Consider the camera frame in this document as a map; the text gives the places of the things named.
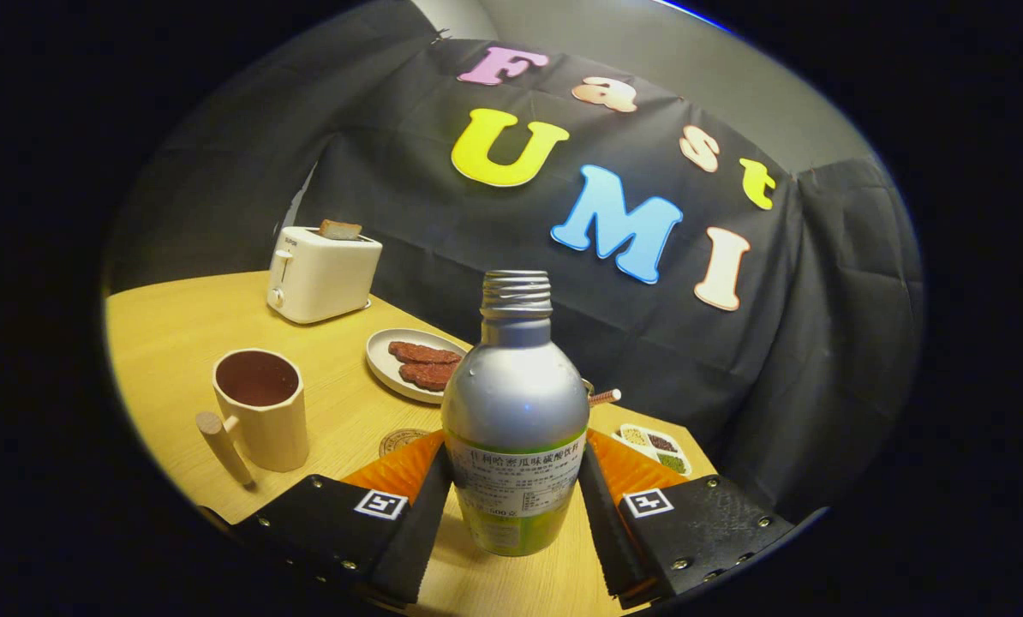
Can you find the white divided dish with beans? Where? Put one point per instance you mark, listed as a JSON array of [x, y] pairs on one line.
[[649, 441]]

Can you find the striped straw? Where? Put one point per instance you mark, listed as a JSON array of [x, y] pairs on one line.
[[606, 397]]

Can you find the round cork coaster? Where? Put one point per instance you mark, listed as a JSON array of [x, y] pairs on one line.
[[398, 441]]

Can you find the white toaster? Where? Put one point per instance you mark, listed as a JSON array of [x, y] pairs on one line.
[[319, 274]]

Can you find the brown meat slice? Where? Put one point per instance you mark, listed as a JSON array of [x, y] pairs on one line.
[[421, 352], [426, 375]]

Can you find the wooden table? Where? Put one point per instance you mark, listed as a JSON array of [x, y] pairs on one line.
[[177, 343]]

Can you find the silver juice bottle green label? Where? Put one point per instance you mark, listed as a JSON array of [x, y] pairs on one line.
[[516, 386]]

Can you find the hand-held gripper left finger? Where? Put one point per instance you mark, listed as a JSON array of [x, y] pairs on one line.
[[421, 531]]

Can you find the white oval plate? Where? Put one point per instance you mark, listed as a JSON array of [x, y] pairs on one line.
[[383, 360]]

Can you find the toast slice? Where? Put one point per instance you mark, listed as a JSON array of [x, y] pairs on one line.
[[340, 230]]

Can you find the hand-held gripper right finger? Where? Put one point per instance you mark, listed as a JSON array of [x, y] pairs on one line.
[[601, 531]]

